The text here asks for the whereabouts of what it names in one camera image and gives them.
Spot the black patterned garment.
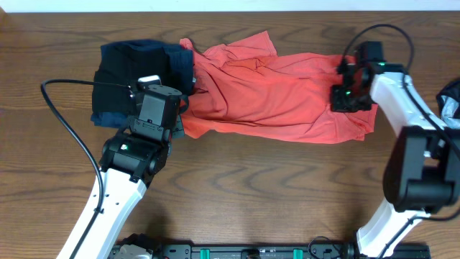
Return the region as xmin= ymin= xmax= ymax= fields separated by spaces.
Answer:
xmin=436 ymin=78 xmax=460 ymax=130

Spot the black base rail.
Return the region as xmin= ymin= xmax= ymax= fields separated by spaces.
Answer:
xmin=107 ymin=233 xmax=432 ymax=259

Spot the red t-shirt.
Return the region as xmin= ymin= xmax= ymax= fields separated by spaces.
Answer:
xmin=180 ymin=32 xmax=377 ymax=144

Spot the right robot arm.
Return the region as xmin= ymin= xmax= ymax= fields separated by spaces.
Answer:
xmin=331 ymin=41 xmax=459 ymax=258

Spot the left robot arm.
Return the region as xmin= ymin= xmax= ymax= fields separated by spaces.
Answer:
xmin=58 ymin=83 xmax=188 ymax=258

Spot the black folded polo shirt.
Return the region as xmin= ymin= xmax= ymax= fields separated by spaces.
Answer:
xmin=92 ymin=40 xmax=170 ymax=114

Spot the navy blue folded garment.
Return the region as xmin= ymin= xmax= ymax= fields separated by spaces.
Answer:
xmin=91 ymin=40 xmax=193 ymax=128

